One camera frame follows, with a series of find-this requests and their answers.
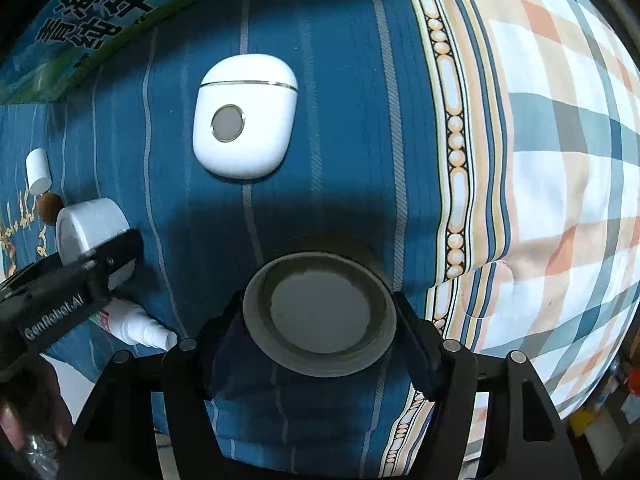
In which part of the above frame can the white spray bottle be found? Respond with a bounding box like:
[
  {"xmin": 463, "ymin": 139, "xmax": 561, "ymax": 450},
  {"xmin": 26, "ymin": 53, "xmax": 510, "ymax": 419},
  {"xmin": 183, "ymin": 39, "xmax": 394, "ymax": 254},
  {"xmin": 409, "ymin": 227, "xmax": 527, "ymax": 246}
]
[{"xmin": 91, "ymin": 297, "xmax": 180, "ymax": 352}]

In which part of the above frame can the person's left forearm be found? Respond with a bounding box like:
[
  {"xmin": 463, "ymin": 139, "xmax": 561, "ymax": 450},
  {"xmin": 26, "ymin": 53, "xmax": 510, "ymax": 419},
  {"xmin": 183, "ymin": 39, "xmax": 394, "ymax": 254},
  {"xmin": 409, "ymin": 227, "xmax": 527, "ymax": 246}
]
[{"xmin": 0, "ymin": 355, "xmax": 72, "ymax": 453}]

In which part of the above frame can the white earbuds case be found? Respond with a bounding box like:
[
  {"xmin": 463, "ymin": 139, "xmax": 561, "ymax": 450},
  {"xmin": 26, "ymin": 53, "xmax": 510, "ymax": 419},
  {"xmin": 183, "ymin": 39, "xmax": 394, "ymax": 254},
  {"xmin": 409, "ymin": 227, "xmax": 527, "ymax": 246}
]
[{"xmin": 192, "ymin": 54, "xmax": 300, "ymax": 180}]

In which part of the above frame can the small brown round nut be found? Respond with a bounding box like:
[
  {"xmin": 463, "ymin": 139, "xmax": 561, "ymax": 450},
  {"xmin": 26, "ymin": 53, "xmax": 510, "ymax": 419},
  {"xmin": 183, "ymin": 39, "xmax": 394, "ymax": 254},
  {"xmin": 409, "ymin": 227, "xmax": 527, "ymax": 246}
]
[{"xmin": 37, "ymin": 193, "xmax": 64, "ymax": 225}]

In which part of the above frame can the green blue carton box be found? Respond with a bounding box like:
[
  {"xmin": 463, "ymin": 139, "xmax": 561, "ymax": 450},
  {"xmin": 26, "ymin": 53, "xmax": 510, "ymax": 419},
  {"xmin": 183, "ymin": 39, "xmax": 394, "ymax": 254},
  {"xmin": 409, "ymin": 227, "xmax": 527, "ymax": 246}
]
[{"xmin": 0, "ymin": 0, "xmax": 443, "ymax": 107}]

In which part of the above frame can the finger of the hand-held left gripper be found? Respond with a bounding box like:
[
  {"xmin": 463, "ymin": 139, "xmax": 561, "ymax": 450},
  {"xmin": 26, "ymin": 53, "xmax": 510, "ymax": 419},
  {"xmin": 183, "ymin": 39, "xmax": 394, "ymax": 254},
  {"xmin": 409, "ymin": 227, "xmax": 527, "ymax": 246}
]
[{"xmin": 74, "ymin": 228, "xmax": 145, "ymax": 308}]

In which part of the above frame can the clear plastic bottle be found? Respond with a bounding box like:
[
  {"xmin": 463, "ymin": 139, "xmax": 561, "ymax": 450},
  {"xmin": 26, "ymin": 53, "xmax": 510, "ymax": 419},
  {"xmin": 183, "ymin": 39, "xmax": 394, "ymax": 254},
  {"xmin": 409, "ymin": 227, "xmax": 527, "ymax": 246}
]
[{"xmin": 17, "ymin": 432, "xmax": 63, "ymax": 480}]

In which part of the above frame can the blue striped bed sheet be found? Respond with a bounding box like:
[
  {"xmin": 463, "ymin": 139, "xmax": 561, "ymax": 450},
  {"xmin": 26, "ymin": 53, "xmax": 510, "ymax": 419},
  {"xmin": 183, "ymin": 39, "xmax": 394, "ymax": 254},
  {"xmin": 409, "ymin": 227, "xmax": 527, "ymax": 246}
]
[{"xmin": 0, "ymin": 0, "xmax": 517, "ymax": 480}]

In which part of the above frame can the yellow box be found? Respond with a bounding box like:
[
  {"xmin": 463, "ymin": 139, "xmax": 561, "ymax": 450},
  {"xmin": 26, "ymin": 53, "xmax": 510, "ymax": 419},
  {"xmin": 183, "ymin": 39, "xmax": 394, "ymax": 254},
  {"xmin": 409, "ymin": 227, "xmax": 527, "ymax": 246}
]
[{"xmin": 569, "ymin": 399, "xmax": 617, "ymax": 437}]

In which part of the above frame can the small white cylinder cap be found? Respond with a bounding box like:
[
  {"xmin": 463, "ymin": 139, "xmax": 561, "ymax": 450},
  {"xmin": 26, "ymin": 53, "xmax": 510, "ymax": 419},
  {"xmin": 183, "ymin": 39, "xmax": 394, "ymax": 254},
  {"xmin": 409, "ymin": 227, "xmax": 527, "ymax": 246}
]
[{"xmin": 25, "ymin": 148, "xmax": 53, "ymax": 196}]

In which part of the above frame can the plaid quilt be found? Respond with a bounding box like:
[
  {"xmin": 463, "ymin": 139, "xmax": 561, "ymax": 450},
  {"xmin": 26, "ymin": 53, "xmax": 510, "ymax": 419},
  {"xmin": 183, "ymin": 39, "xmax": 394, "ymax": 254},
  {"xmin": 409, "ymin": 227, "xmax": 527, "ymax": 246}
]
[{"xmin": 440, "ymin": 0, "xmax": 640, "ymax": 423}]

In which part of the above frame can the white round jar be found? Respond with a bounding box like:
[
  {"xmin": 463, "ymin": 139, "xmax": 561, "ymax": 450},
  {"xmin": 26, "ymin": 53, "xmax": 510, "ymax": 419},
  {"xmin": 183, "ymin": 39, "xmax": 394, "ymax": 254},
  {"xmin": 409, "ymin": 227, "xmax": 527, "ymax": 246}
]
[{"xmin": 55, "ymin": 198, "xmax": 139, "ymax": 292}]

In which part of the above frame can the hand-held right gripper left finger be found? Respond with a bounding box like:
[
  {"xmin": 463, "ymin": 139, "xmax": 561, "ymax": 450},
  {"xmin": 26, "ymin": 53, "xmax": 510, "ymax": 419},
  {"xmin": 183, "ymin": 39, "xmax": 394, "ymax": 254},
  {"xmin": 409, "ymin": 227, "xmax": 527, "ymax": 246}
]
[{"xmin": 60, "ymin": 292, "xmax": 249, "ymax": 480}]

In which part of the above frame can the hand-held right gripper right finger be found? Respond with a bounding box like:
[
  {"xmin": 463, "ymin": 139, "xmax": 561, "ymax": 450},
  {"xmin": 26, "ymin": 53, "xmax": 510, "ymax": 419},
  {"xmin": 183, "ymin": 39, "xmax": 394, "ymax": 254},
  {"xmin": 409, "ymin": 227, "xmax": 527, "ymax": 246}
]
[{"xmin": 394, "ymin": 291, "xmax": 585, "ymax": 480}]

